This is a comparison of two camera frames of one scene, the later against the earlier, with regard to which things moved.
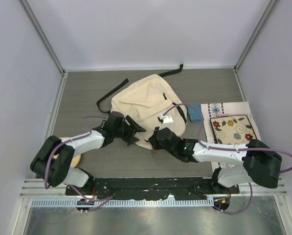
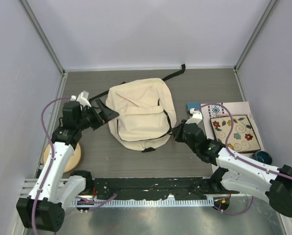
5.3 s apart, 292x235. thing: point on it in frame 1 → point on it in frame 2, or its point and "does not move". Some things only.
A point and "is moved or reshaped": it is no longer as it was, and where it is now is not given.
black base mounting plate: [152, 188] does not move
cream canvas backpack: [145, 100] is moved or reshaped
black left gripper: [129, 139] → [107, 113]
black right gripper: [154, 141] → [177, 131]
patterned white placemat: [223, 109] does not move
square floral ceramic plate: [233, 129] does not move
